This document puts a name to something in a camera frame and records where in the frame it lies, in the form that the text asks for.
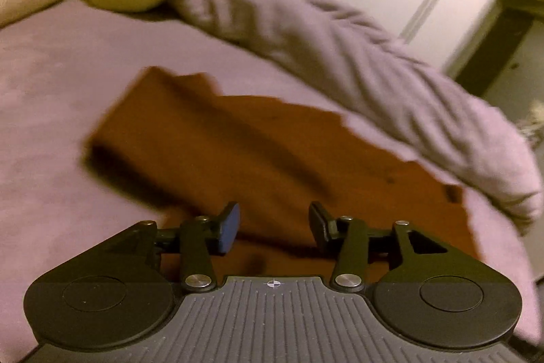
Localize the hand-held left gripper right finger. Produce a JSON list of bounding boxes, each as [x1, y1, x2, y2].
[[308, 200, 465, 293]]

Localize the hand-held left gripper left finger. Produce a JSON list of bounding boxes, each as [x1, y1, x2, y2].
[[101, 201, 241, 292]]

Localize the brown small garment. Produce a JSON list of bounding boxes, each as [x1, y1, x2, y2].
[[83, 66, 482, 286]]

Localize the crumpled purple duvet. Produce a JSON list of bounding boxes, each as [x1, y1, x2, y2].
[[172, 0, 544, 234]]

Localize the bed with purple sheet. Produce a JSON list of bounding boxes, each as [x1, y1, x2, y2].
[[0, 0, 541, 352]]

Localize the pale flower bouquet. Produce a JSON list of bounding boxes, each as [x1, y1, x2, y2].
[[517, 101, 544, 143]]

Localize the dark door opening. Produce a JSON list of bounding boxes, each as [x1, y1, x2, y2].
[[454, 5, 537, 97]]

